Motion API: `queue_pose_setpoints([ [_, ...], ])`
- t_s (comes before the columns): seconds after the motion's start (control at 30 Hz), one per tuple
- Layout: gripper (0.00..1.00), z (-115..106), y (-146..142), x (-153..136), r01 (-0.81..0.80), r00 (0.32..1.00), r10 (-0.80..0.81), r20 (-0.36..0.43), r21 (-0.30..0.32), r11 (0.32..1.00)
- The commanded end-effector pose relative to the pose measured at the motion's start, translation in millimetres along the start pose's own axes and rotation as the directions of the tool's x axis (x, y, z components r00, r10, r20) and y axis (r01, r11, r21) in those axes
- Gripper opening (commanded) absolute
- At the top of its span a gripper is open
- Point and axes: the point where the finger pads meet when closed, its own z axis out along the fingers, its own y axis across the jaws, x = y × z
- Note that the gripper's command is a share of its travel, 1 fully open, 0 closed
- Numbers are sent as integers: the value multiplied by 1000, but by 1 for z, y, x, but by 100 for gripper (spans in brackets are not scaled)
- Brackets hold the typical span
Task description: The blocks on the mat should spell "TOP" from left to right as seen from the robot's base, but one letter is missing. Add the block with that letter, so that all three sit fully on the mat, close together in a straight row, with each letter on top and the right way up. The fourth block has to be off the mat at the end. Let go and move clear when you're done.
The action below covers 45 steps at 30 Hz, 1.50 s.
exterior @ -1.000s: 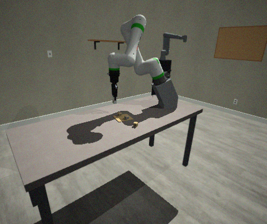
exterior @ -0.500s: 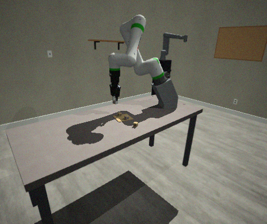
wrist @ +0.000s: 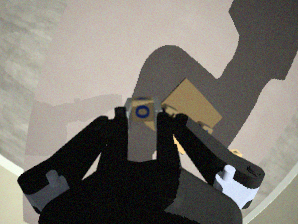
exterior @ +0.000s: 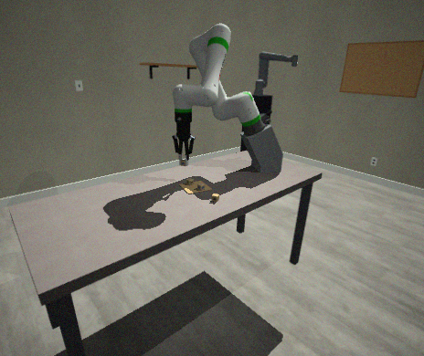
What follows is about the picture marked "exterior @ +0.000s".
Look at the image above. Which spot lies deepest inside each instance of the tan mat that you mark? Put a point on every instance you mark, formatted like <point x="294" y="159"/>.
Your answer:
<point x="192" y="189"/>

